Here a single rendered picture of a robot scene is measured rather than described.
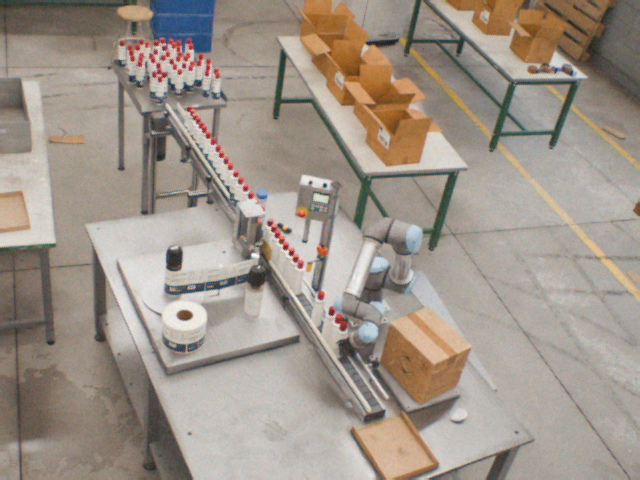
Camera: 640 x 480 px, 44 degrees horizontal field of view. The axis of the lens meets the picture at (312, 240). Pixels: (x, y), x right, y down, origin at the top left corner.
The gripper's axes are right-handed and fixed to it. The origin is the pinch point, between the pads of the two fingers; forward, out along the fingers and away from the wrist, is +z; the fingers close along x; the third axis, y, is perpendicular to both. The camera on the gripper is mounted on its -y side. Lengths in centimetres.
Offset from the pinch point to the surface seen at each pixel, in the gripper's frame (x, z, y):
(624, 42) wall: -305, 234, -592
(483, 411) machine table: 45, -14, -51
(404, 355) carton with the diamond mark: 11.3, -16.7, -20.2
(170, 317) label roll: -37, 11, 72
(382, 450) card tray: 48, -16, 6
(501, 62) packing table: -246, 158, -327
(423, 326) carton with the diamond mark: 1.6, -22.4, -31.7
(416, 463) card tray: 57, -21, -5
